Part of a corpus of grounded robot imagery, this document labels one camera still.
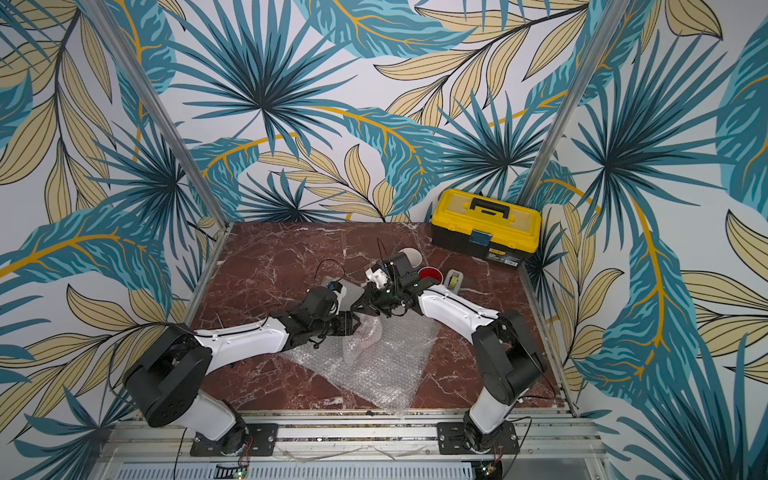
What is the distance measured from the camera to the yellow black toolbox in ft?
3.22

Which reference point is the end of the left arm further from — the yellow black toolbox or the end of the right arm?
the yellow black toolbox

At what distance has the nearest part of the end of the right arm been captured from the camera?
66cm

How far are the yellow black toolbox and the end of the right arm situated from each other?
0.35m
